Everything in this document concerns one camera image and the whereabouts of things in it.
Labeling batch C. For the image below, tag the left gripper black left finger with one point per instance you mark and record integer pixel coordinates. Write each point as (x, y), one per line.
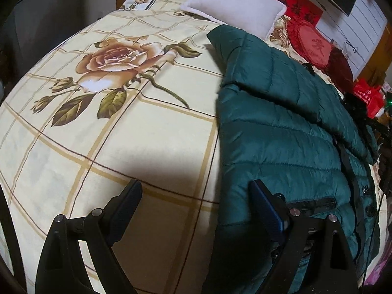
(61, 267)

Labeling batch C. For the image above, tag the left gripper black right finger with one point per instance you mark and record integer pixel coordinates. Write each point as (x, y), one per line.
(330, 267)

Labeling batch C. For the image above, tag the dark green puffer jacket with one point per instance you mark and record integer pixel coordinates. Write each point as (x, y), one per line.
(285, 126)

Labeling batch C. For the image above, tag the red shopping bag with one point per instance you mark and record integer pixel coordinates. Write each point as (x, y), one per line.
(371, 95)

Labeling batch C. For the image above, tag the dark red velvet cushion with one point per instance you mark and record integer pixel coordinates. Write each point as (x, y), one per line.
(339, 71)

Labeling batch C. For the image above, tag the cream floral bed quilt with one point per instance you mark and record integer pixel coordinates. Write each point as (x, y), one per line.
(132, 96)

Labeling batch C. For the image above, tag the red heart-shaped cushion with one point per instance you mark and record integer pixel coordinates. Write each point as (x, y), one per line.
(308, 42)

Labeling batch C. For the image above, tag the red banner with characters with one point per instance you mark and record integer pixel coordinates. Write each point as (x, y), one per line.
(303, 9)

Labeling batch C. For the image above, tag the grey wardrobe cabinet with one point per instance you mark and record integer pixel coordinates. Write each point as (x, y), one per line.
(31, 28)

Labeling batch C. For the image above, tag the white square pillow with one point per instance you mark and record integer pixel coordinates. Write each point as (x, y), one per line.
(256, 17)

